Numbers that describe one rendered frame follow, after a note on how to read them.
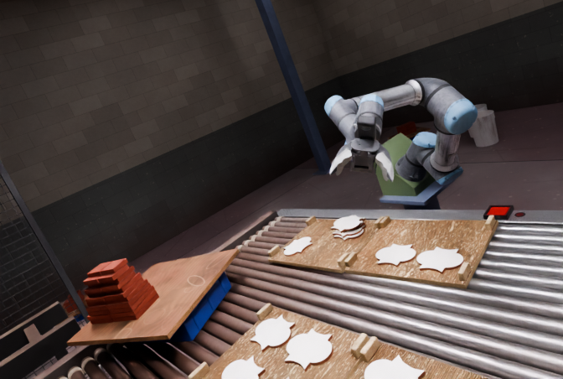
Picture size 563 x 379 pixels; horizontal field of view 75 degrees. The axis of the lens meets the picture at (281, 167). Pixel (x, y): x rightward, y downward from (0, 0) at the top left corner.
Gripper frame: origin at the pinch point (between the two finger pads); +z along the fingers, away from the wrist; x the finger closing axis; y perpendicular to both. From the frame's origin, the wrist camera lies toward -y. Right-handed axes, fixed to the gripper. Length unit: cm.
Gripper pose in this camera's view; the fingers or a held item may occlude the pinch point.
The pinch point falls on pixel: (360, 176)
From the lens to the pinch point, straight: 92.6
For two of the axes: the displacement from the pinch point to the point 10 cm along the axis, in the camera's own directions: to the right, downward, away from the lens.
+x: -9.6, -1.1, 2.5
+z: -2.5, 6.8, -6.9
